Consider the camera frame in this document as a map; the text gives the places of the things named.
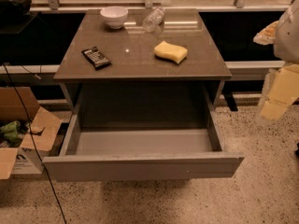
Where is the dark object on shelf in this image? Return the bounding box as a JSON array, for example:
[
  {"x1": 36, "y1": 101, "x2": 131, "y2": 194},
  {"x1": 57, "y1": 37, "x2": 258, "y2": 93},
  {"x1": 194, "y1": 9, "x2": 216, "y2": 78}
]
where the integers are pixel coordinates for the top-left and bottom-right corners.
[{"x1": 0, "y1": 0, "x2": 32, "y2": 17}]

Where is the yellow sponge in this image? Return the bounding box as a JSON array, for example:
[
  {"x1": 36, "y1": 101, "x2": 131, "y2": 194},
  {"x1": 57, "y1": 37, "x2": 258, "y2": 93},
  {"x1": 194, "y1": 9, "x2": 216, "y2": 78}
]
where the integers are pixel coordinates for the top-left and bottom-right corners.
[{"x1": 154, "y1": 41, "x2": 188, "y2": 64}]

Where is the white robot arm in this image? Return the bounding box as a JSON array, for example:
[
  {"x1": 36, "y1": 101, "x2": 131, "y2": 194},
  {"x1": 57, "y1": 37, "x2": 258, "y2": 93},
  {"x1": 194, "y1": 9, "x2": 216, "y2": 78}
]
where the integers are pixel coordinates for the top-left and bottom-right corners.
[{"x1": 253, "y1": 0, "x2": 299, "y2": 126}]

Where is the grey cabinet with glossy top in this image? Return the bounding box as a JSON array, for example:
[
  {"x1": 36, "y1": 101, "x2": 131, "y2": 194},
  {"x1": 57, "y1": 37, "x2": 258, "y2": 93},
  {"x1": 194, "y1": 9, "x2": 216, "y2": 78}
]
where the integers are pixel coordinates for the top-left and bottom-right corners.
[{"x1": 54, "y1": 8, "x2": 231, "y2": 105}]

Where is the open grey top drawer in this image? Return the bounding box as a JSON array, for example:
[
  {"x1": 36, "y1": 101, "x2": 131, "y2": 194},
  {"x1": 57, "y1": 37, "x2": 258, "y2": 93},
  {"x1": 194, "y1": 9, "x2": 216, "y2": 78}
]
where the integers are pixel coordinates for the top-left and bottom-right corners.
[{"x1": 42, "y1": 81, "x2": 245, "y2": 183}]

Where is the open cardboard box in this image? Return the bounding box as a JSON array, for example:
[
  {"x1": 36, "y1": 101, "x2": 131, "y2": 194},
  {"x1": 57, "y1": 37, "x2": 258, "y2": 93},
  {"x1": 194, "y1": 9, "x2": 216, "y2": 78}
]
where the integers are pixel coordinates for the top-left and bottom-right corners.
[{"x1": 0, "y1": 87, "x2": 62, "y2": 180}]

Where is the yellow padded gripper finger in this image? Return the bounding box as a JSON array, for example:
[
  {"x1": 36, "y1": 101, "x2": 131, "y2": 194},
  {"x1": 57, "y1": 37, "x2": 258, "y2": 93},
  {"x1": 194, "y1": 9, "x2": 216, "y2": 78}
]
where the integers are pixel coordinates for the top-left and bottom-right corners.
[
  {"x1": 256, "y1": 63, "x2": 299, "y2": 126},
  {"x1": 253, "y1": 21, "x2": 278, "y2": 46}
]

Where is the black cable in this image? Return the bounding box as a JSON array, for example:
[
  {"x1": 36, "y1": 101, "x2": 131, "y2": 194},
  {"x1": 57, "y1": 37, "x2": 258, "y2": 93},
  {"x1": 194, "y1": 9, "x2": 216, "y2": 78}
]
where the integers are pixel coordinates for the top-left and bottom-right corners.
[{"x1": 2, "y1": 63, "x2": 68, "y2": 224}]

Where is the black rxbar chocolate wrapper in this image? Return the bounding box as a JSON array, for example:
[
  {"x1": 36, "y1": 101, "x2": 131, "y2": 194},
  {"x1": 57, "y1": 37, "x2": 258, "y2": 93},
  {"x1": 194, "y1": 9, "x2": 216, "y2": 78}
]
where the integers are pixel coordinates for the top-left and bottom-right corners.
[{"x1": 81, "y1": 47, "x2": 111, "y2": 70}]

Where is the white ceramic bowl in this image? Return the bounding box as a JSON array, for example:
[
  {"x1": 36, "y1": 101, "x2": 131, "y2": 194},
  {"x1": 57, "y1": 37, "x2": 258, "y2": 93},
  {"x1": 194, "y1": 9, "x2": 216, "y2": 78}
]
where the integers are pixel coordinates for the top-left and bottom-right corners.
[{"x1": 100, "y1": 7, "x2": 128, "y2": 29}]

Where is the clear plastic water bottle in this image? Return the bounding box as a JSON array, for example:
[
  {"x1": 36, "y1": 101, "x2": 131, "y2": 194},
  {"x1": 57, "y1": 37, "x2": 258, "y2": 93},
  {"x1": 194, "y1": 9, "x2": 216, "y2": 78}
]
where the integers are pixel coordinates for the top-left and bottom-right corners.
[{"x1": 142, "y1": 7, "x2": 165, "y2": 33}]

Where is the green bag in box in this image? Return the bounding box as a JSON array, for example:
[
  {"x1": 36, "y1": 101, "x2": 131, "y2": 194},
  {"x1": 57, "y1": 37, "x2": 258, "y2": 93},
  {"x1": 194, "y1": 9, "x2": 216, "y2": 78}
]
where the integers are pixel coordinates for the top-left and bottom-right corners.
[{"x1": 0, "y1": 120, "x2": 21, "y2": 147}]

